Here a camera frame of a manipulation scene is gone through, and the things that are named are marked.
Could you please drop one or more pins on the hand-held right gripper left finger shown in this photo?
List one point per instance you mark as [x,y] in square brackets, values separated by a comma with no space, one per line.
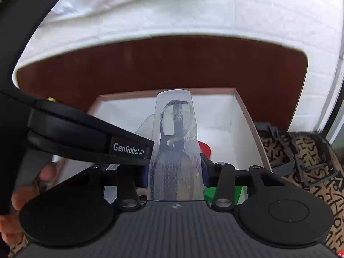
[143,177]

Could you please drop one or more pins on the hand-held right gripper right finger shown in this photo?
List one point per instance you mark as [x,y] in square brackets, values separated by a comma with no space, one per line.
[203,168]

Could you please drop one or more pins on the clear plastic printed package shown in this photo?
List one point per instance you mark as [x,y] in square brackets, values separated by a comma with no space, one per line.
[176,145]

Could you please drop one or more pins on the pink-edged cardboard box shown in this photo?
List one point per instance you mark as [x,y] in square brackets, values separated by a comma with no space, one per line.
[228,118]

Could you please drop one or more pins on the person's left hand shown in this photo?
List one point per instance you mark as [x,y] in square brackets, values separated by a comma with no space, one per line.
[25,197]

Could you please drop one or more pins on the red round item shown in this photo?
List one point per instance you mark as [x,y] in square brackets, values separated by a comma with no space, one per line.
[206,149]

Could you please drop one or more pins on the green plastic item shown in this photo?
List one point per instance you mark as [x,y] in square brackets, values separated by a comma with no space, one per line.
[237,193]

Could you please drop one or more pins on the patterned tan bag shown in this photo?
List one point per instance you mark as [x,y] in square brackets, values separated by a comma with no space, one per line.
[290,150]

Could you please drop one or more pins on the brown wooden headboard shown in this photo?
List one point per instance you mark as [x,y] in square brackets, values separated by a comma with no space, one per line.
[161,64]

